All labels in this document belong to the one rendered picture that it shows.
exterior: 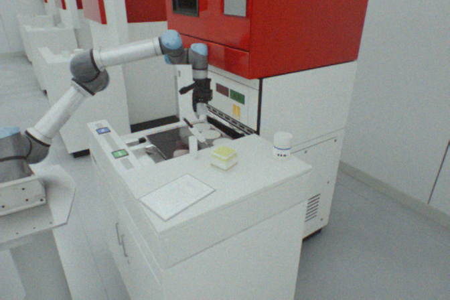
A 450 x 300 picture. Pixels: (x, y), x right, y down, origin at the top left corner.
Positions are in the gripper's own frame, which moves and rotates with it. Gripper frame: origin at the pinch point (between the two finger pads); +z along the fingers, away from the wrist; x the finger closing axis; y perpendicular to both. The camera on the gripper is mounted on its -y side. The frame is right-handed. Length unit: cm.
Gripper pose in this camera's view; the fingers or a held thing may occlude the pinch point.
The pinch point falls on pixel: (196, 116)
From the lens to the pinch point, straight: 154.6
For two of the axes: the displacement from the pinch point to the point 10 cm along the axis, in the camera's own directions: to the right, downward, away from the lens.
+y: 9.6, 1.3, -2.5
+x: 2.8, -4.0, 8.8
